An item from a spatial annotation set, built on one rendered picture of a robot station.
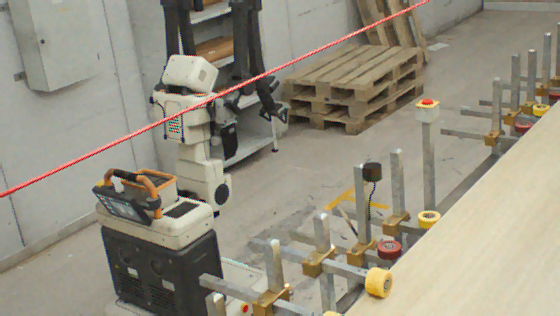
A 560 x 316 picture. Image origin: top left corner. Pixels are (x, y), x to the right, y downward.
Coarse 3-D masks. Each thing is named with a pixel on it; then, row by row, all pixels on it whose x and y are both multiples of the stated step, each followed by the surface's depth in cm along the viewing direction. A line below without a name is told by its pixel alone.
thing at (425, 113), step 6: (420, 102) 265; (432, 102) 263; (438, 102) 263; (420, 108) 262; (426, 108) 261; (432, 108) 260; (438, 108) 264; (420, 114) 263; (426, 114) 261; (432, 114) 261; (438, 114) 265; (420, 120) 264; (426, 120) 262; (432, 120) 261
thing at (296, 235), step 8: (296, 232) 254; (304, 232) 253; (296, 240) 254; (304, 240) 251; (312, 240) 249; (336, 240) 245; (344, 248) 240; (368, 256) 235; (376, 256) 233; (384, 264) 231; (392, 264) 229
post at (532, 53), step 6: (528, 54) 356; (534, 54) 354; (528, 60) 357; (534, 60) 355; (528, 66) 359; (534, 66) 357; (528, 72) 360; (534, 72) 358; (528, 78) 361; (534, 78) 360; (528, 84) 362; (534, 84) 361; (528, 90) 363; (534, 90) 363; (528, 96) 365; (534, 96) 365
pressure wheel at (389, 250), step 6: (384, 240) 233; (390, 240) 232; (378, 246) 230; (384, 246) 230; (390, 246) 229; (396, 246) 228; (378, 252) 229; (384, 252) 226; (390, 252) 226; (396, 252) 226; (384, 258) 227; (390, 258) 227; (396, 258) 227
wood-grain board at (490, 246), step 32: (544, 128) 310; (512, 160) 282; (544, 160) 279; (480, 192) 259; (512, 192) 256; (544, 192) 253; (448, 224) 239; (480, 224) 237; (512, 224) 235; (544, 224) 232; (416, 256) 222; (448, 256) 220; (480, 256) 218; (512, 256) 216; (544, 256) 214; (416, 288) 206; (448, 288) 204; (480, 288) 202; (512, 288) 200; (544, 288) 199
